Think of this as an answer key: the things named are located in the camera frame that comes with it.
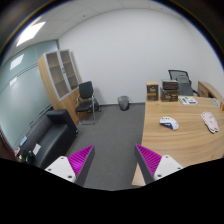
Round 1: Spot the wooden office desk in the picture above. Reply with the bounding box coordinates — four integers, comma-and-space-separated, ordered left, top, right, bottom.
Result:
131, 100, 224, 187

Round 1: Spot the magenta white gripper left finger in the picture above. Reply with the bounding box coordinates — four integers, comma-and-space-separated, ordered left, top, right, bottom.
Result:
46, 145, 95, 186

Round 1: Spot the black mesh waste bin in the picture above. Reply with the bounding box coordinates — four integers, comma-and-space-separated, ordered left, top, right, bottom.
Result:
117, 96, 129, 111

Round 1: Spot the white blue computer mouse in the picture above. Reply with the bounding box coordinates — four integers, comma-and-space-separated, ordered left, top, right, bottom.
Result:
160, 116, 179, 130

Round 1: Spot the brown cardboard box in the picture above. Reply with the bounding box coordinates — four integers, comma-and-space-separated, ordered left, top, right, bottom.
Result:
146, 81, 158, 101

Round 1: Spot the black mesh office chair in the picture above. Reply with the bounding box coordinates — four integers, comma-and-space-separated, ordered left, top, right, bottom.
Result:
169, 70, 200, 96

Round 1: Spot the dark printer box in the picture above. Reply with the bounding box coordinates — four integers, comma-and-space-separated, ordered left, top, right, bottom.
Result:
160, 79, 179, 102

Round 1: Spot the black leather sofa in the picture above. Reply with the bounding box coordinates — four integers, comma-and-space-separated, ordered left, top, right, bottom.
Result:
17, 109, 78, 169

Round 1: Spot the pink white flat object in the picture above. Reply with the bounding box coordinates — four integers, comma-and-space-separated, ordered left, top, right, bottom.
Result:
201, 112, 219, 133

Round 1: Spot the ceiling light panel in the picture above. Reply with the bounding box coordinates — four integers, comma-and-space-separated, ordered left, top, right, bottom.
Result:
16, 22, 45, 46

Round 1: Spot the green white booklet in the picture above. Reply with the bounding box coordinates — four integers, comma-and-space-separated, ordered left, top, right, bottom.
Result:
178, 96, 197, 105

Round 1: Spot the wooden side desk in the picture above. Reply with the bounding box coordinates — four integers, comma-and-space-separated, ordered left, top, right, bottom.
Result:
198, 81, 224, 110

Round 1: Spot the wooden glass-door cabinet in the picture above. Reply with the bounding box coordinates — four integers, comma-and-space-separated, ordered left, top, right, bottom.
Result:
38, 50, 79, 124

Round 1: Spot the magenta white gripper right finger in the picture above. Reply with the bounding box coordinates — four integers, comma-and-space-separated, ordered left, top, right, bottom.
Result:
134, 144, 182, 184

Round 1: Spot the black visitor chair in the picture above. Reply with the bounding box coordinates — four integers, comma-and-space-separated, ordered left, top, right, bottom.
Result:
74, 80, 101, 126

